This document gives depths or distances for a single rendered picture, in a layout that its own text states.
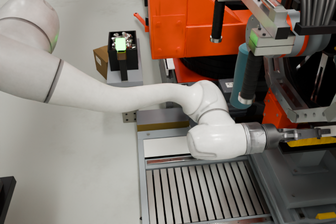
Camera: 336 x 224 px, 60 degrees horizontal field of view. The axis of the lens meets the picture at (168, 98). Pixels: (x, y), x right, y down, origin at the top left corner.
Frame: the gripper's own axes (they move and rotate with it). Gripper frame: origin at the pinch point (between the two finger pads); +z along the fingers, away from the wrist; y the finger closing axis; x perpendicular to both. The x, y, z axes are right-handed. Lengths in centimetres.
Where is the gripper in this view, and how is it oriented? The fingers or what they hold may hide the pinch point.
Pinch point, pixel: (327, 131)
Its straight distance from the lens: 98.2
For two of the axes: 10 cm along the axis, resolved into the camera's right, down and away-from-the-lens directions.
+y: 0.8, -1.0, -9.9
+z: 9.9, -0.7, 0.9
